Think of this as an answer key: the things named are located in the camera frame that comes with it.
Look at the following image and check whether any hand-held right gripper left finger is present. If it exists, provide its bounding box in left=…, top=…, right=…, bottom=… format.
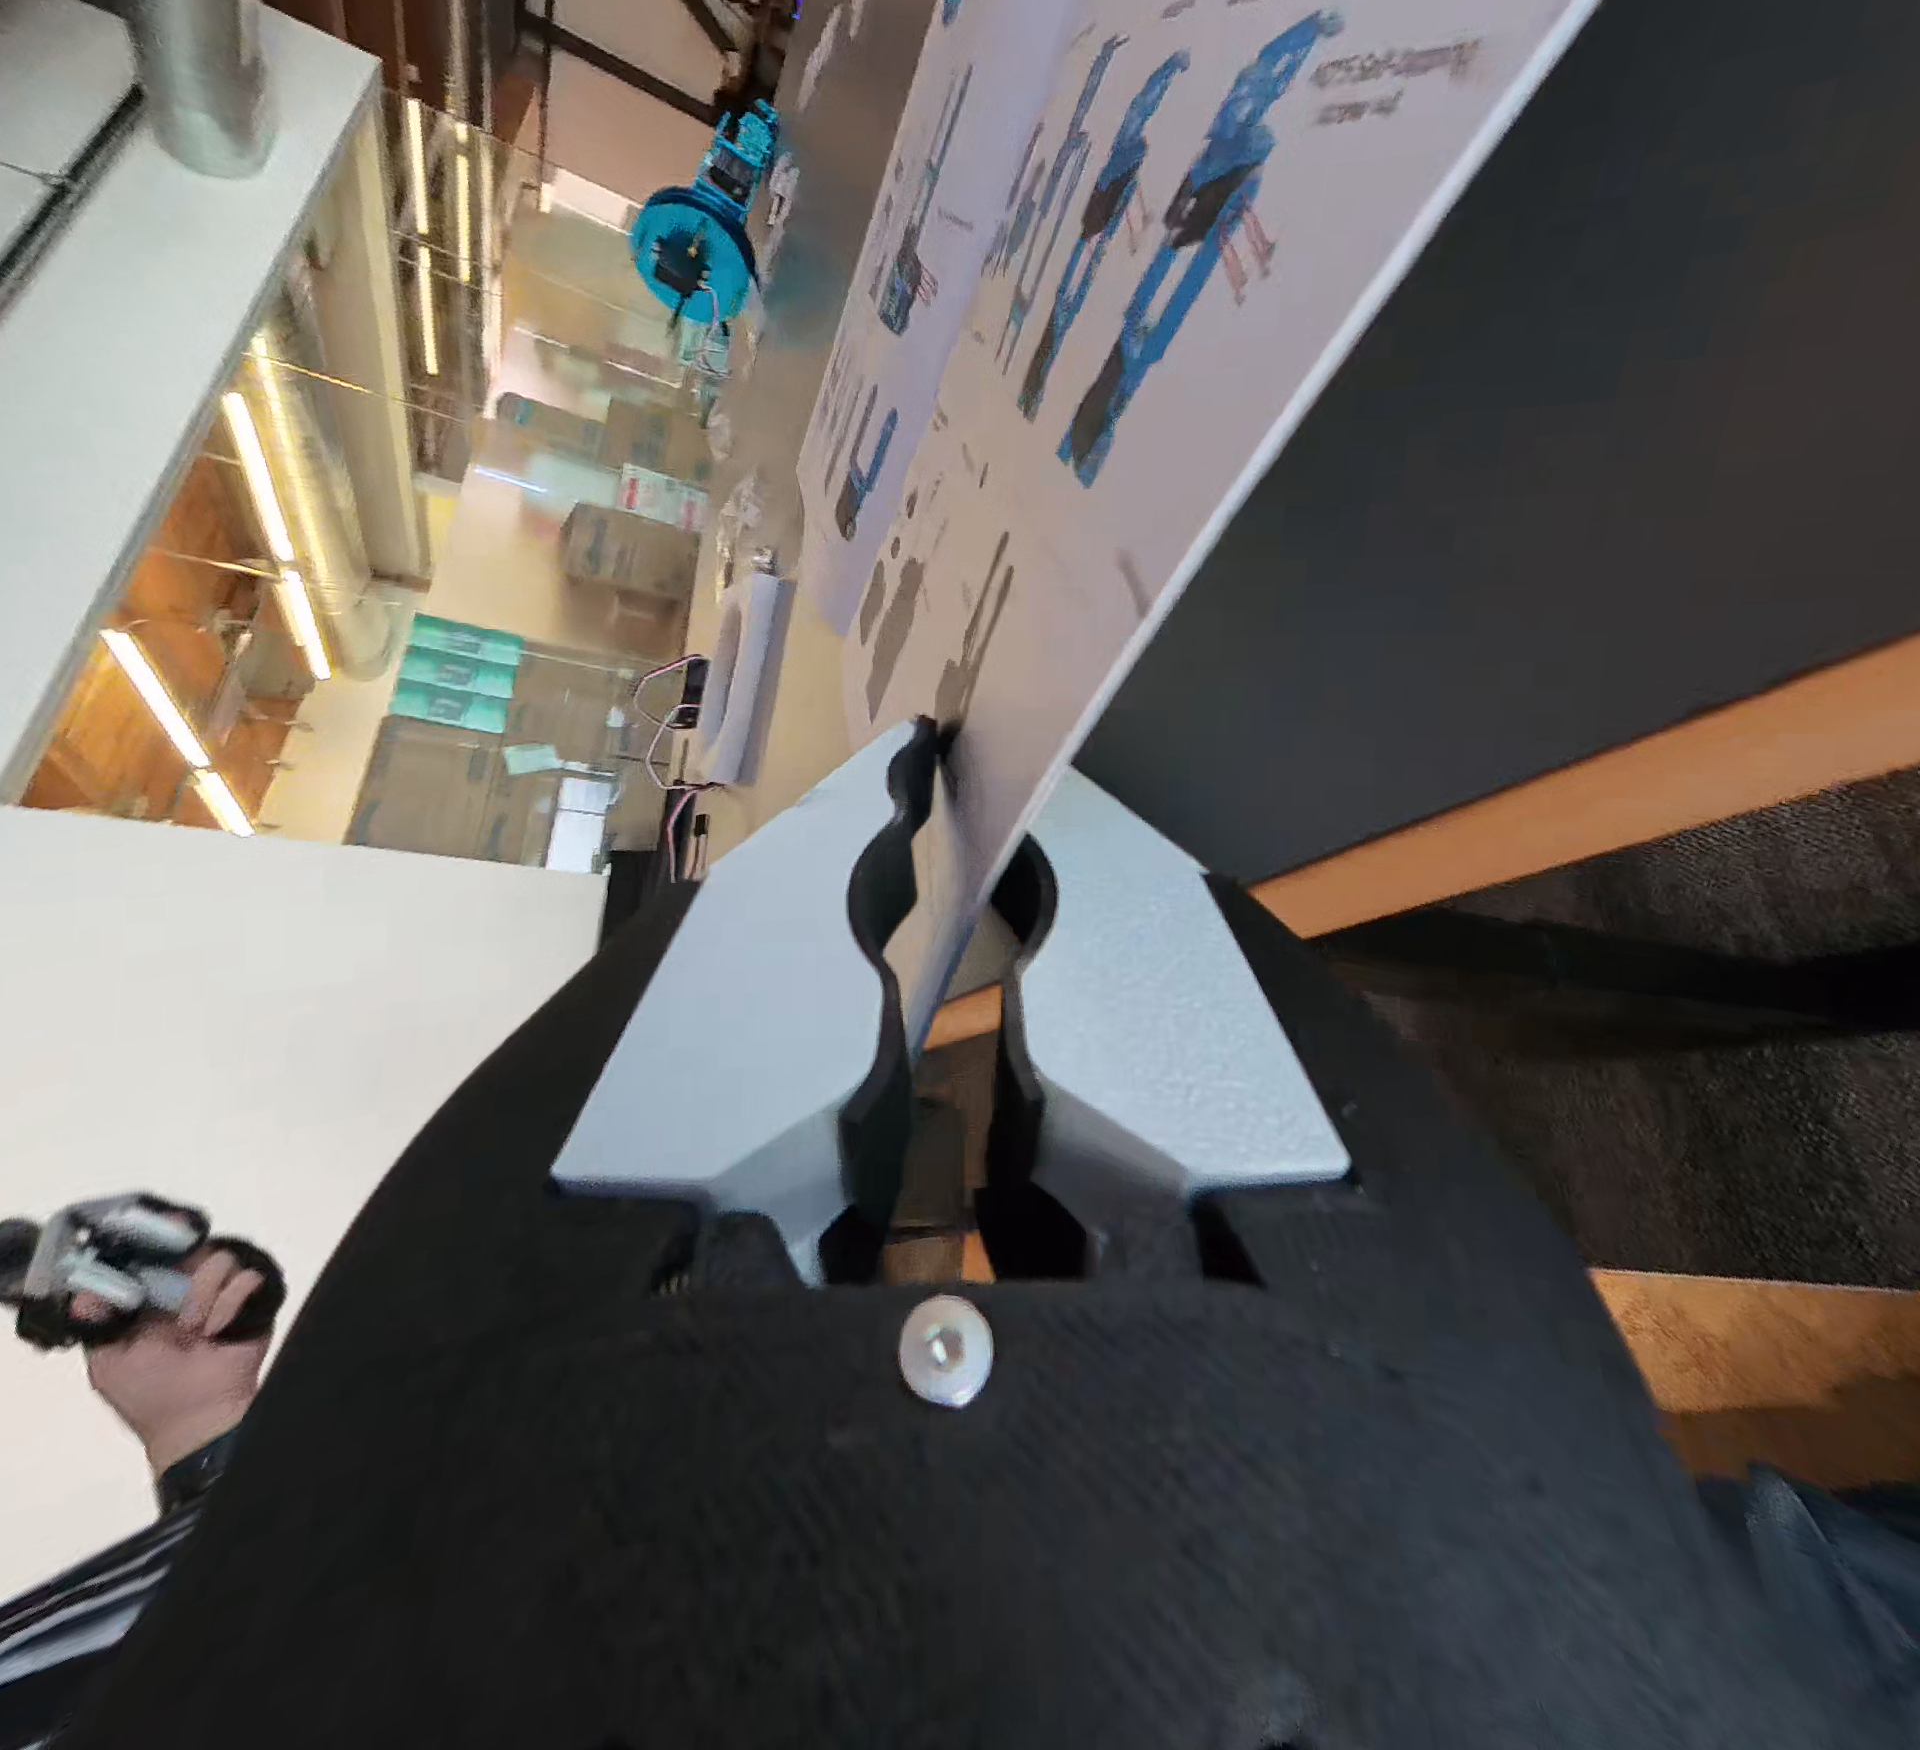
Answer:
left=552, top=716, right=961, bottom=1282

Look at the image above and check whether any person's jeans leg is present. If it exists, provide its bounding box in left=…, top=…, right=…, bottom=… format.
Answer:
left=1693, top=1471, right=1920, bottom=1750

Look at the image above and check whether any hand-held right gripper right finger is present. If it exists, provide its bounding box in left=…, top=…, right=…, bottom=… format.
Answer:
left=982, top=769, right=1355, bottom=1282

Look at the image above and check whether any dark desk with wooden edge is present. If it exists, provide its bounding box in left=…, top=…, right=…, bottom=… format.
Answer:
left=681, top=0, right=1920, bottom=1032

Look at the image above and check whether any person's left hand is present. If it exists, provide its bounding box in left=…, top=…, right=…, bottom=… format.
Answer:
left=86, top=1249, right=286, bottom=1477

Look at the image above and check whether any person's left forearm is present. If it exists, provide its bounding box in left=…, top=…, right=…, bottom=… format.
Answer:
left=0, top=1428, right=248, bottom=1750

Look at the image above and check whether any printed instruction sheet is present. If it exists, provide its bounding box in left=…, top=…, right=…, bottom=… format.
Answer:
left=793, top=0, right=1731, bottom=1051

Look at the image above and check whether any blue metal toy robot arm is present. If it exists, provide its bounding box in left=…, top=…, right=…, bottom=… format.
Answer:
left=628, top=100, right=790, bottom=337

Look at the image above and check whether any silver ventilation duct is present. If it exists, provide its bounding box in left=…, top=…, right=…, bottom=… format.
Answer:
left=113, top=0, right=281, bottom=180

